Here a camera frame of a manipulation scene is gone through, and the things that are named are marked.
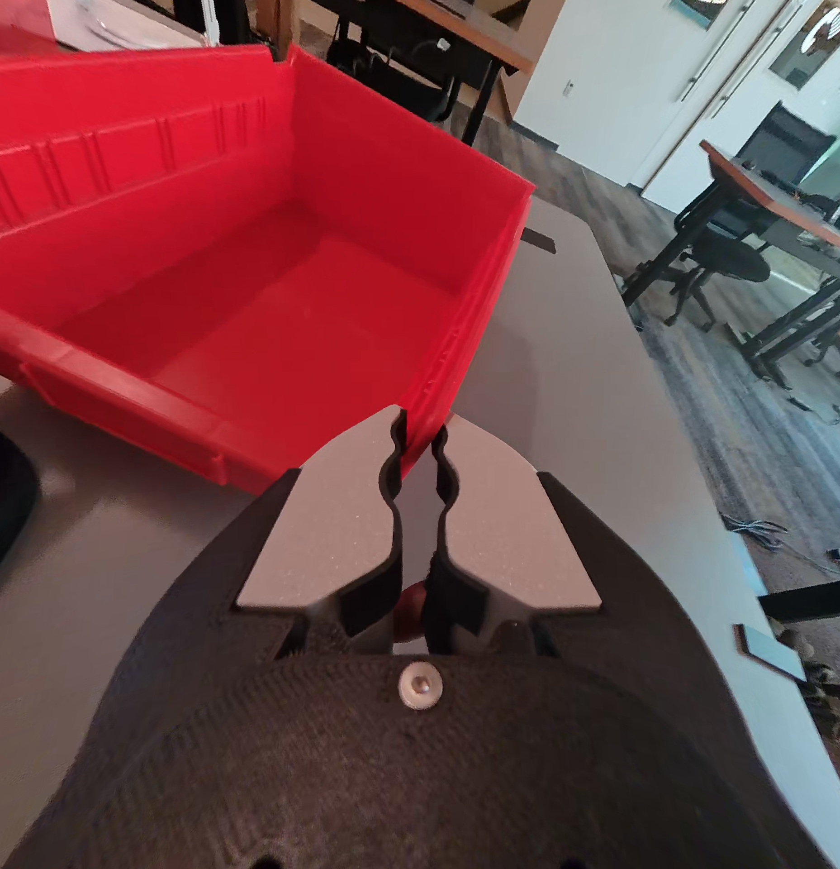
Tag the black office chair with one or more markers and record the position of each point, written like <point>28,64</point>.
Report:
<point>728,261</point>
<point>786,142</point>

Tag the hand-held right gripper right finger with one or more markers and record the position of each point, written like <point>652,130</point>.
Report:
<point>521,536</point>

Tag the person's right hand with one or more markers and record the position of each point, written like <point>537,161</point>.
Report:
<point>411,611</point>

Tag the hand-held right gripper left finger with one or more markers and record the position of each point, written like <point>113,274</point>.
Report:
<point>325,529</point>

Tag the red plastic bin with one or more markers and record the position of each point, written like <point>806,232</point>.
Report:
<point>257,305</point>

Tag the black honeycomb cushion pad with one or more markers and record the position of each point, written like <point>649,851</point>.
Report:
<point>6,502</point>

